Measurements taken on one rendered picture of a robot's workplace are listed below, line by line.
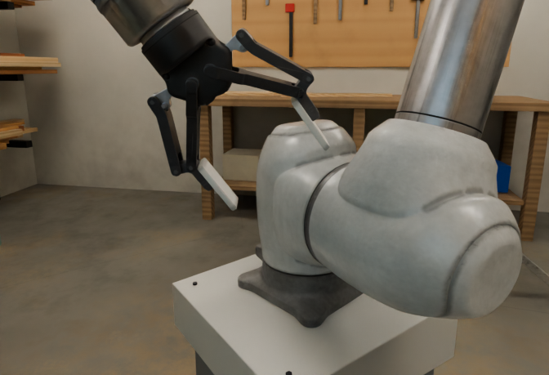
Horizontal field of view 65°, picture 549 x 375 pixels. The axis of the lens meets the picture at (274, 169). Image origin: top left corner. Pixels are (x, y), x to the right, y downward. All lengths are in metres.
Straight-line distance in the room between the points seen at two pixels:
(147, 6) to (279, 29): 2.97
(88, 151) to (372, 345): 3.71
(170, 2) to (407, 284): 0.36
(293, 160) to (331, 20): 2.81
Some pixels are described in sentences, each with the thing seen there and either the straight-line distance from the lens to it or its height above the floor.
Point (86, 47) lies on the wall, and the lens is 4.04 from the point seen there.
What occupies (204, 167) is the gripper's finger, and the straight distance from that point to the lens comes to 0.52.
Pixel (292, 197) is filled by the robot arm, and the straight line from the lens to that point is 0.58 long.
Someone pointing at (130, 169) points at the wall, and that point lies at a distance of 3.97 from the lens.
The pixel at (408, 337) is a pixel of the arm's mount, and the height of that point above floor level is 0.68.
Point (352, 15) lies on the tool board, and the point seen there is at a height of 1.42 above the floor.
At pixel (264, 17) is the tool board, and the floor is 1.41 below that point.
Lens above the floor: 1.05
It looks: 13 degrees down
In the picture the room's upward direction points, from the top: straight up
